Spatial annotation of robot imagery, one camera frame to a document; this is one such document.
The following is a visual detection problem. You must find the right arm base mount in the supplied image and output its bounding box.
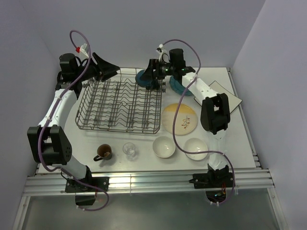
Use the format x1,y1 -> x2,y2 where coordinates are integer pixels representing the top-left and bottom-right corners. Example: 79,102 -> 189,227
189,172 -> 234,203

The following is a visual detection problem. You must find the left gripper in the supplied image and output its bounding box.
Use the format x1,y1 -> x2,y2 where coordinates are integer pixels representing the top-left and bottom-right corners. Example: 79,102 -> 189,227
75,53 -> 119,83

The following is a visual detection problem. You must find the white bowl right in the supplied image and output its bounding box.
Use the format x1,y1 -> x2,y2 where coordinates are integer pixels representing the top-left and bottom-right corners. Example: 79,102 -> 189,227
184,138 -> 208,161

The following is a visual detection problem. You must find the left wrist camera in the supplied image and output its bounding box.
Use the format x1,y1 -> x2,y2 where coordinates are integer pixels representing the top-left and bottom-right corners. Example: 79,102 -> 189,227
75,43 -> 89,58

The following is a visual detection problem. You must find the cream yellow plate leaf motif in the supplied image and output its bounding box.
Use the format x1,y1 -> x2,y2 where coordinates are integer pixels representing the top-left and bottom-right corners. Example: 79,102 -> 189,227
161,103 -> 198,136

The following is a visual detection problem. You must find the grey wire dish rack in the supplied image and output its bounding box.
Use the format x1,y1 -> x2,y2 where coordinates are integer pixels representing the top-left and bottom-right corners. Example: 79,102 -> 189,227
75,69 -> 165,134

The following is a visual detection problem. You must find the dark blue mug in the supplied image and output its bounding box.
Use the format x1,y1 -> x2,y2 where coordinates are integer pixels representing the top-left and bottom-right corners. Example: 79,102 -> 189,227
135,69 -> 159,90

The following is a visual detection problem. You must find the aluminium rail frame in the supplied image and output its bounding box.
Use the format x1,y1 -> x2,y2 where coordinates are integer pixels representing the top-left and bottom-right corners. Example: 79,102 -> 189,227
13,80 -> 288,230

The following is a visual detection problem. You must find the cream bowl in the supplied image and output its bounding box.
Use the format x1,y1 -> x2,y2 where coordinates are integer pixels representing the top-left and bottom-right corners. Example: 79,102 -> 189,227
153,136 -> 176,159

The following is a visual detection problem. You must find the teal scalloped plate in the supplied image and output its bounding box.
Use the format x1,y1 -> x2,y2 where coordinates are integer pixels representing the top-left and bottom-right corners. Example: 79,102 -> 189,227
169,76 -> 185,95

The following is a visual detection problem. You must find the white square plate black rim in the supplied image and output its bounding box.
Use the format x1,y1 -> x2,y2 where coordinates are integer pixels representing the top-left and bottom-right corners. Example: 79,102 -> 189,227
209,80 -> 242,113

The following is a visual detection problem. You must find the brown mug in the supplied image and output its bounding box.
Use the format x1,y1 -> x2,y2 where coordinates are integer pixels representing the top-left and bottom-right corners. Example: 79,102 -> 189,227
93,144 -> 113,161

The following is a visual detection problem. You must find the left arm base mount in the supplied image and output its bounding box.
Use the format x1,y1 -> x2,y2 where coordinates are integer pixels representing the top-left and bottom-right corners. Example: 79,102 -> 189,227
65,176 -> 109,209

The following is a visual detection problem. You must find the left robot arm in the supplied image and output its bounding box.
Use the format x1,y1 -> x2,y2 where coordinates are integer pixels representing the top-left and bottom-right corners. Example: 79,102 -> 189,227
27,53 -> 120,191

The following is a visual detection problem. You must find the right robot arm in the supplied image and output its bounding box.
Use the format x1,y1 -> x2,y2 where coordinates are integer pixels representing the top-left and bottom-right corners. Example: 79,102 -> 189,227
136,46 -> 235,188

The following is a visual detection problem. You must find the clear drinking glass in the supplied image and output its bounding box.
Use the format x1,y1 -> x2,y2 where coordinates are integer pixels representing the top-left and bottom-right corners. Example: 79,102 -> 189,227
123,142 -> 138,161

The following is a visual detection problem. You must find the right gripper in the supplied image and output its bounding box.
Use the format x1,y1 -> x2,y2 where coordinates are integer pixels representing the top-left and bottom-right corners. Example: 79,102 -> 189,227
140,59 -> 175,81

